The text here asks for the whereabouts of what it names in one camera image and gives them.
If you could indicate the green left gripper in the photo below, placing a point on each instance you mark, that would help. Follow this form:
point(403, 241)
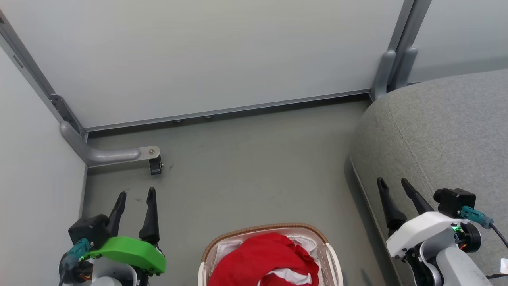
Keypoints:
point(131, 252)

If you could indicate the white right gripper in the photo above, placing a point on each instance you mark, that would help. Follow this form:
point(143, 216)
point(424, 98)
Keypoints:
point(420, 230)

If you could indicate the red and white shirt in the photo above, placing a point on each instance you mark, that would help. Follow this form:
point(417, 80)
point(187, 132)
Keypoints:
point(258, 254)

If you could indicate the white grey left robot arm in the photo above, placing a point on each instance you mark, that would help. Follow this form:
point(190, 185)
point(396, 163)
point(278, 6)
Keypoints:
point(113, 276)

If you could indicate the grey fabric sofa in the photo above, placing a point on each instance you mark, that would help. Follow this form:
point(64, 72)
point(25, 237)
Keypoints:
point(444, 135)

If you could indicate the black caster wheel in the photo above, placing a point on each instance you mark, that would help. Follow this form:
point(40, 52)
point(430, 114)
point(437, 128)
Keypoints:
point(155, 167)

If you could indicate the grey metal partition leg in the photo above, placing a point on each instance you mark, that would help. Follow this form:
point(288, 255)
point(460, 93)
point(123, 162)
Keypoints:
point(107, 155)

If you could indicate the white laundry basket brown rim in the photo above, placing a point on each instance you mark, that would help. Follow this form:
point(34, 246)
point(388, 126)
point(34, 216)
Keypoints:
point(333, 262)

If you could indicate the white basket liner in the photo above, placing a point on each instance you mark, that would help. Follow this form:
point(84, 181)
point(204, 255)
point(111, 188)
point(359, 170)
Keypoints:
point(228, 248)

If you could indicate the grey partition foot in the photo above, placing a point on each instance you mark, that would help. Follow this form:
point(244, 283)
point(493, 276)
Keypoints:
point(384, 75)
point(405, 69)

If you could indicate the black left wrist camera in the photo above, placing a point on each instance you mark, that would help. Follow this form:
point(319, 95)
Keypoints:
point(89, 230)

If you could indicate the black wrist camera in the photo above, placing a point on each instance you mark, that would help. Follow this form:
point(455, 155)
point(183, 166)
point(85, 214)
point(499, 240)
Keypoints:
point(456, 200)
point(89, 230)

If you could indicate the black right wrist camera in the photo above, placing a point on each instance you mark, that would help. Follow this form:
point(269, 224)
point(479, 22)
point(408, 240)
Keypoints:
point(456, 200)

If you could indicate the grey partition bottom rail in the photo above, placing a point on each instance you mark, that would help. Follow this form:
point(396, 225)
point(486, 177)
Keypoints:
point(238, 109)

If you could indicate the dark grey partition post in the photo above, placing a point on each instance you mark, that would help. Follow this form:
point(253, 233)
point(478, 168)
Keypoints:
point(412, 28)

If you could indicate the light grey partition post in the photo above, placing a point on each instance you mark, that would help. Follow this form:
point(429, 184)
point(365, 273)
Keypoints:
point(401, 24)

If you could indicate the grey corner partition post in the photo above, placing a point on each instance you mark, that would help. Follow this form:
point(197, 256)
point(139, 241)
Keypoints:
point(24, 59)

